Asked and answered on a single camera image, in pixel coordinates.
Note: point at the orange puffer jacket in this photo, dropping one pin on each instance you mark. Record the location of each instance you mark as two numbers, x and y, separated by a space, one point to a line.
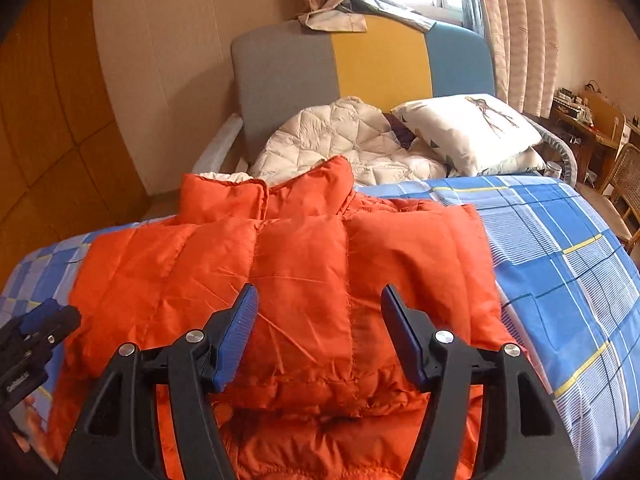
319 393

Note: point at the wooden desk with clutter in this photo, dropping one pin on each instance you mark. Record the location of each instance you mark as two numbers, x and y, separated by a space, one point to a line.
594 128

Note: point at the pink striped curtain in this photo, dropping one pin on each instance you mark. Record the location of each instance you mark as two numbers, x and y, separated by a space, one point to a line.
523 39

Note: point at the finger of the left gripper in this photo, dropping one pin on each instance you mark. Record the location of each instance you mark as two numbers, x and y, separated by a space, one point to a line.
32 321

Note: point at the blue plaid bed sheet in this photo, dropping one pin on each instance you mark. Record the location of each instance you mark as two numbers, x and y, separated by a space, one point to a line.
568 291

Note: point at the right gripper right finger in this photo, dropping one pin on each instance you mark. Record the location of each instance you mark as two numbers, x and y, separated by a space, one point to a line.
521 432

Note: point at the wicker chair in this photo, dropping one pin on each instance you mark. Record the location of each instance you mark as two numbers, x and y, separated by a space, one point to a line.
618 198

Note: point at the white printed pillow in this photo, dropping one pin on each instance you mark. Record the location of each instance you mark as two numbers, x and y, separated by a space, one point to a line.
475 134

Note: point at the tricolour upholstered headboard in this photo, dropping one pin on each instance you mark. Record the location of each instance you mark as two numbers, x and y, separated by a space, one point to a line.
284 68

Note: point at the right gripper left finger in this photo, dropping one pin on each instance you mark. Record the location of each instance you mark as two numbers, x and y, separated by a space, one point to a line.
117 435

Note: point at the wooden wardrobe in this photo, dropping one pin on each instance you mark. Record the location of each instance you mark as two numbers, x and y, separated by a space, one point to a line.
65 168

